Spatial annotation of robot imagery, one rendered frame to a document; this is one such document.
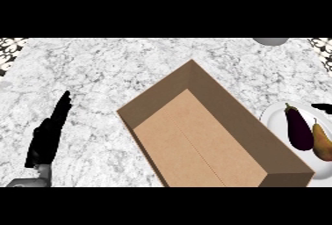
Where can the grey round object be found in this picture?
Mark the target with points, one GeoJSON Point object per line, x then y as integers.
{"type": "Point", "coordinates": [271, 40]}

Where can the brown cardboard box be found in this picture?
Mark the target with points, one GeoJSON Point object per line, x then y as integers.
{"type": "Point", "coordinates": [207, 140]}

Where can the brown yellow pear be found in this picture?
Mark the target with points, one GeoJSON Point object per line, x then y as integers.
{"type": "Point", "coordinates": [324, 142]}

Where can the white round plate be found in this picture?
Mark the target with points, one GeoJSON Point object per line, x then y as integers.
{"type": "Point", "coordinates": [277, 123]}

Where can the dark purple eggplant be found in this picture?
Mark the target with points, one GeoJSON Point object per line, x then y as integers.
{"type": "Point", "coordinates": [299, 129]}

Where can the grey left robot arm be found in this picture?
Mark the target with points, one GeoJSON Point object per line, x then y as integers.
{"type": "Point", "coordinates": [39, 178]}

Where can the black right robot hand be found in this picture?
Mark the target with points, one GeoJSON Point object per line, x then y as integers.
{"type": "Point", "coordinates": [324, 107]}

